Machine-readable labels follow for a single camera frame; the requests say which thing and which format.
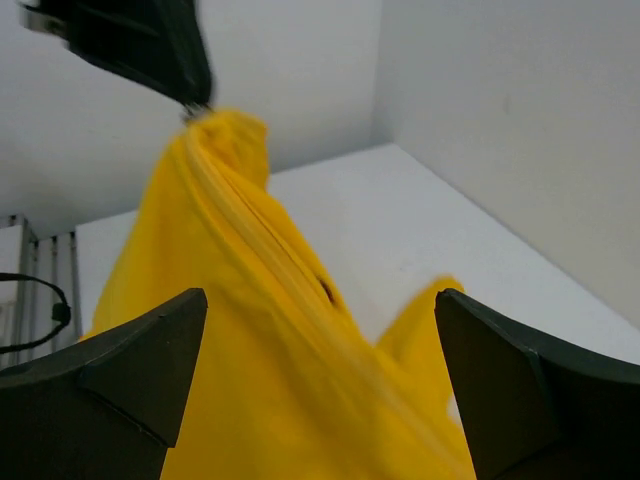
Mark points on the aluminium rail front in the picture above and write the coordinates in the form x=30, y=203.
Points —
x=27, y=306

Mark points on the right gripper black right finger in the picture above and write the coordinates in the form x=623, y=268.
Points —
x=534, y=406

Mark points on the yellow jacket with patterned lining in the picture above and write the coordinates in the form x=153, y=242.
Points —
x=285, y=386

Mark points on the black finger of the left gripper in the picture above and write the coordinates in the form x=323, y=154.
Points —
x=157, y=44

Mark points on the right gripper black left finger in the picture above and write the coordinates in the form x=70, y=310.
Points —
x=109, y=407

